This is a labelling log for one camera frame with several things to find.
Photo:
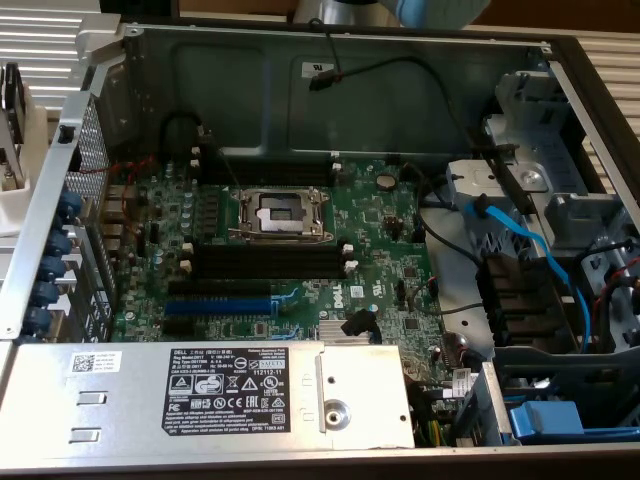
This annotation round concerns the black ribbed plastic block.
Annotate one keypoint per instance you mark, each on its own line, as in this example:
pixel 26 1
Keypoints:
pixel 515 300

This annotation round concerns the blue slot retention clip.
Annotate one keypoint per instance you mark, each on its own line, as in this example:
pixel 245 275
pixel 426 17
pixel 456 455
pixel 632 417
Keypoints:
pixel 52 269
pixel 45 294
pixel 61 244
pixel 70 206
pixel 40 320

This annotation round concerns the blue expansion slot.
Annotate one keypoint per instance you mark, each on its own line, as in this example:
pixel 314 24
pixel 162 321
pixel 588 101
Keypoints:
pixel 220 305

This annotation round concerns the grey metal disk bay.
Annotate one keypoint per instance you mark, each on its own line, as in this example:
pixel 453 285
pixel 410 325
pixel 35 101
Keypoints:
pixel 540 130

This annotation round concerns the blue plastic drive caddy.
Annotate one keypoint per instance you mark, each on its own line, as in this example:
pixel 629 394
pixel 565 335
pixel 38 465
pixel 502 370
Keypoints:
pixel 545 420

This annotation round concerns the silver power supply with label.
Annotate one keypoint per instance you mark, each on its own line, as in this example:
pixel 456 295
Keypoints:
pixel 125 400

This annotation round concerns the white parts rack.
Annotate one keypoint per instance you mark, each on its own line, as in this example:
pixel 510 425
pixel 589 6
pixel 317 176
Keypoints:
pixel 15 215

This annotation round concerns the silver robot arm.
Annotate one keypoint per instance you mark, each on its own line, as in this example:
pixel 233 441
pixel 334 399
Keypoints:
pixel 325 10

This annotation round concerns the green Dell motherboard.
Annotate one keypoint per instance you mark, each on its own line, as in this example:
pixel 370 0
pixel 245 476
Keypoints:
pixel 360 210

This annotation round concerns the black RAM slot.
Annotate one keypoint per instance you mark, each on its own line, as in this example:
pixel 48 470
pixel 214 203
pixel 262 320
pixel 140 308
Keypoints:
pixel 270 162
pixel 270 251
pixel 270 177
pixel 270 270

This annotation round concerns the CPU socket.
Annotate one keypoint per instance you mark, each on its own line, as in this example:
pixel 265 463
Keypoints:
pixel 280 212

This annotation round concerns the silver chipset heatsink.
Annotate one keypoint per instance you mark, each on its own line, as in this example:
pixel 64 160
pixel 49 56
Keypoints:
pixel 330 333

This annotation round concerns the open metal PC case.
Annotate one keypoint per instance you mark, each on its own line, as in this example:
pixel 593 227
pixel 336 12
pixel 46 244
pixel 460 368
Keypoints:
pixel 350 110

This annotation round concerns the short black expansion slot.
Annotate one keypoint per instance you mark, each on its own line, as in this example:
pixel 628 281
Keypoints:
pixel 178 326

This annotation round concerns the CPU socket locking lever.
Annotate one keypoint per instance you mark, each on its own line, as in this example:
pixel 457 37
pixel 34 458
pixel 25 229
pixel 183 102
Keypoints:
pixel 223 160

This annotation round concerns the long black expansion slot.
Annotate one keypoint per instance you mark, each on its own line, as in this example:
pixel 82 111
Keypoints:
pixel 220 288

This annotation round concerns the black graphics card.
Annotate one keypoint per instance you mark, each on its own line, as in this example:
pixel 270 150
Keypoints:
pixel 12 105

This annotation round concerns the coin cell battery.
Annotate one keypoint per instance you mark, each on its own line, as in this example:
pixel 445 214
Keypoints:
pixel 385 180

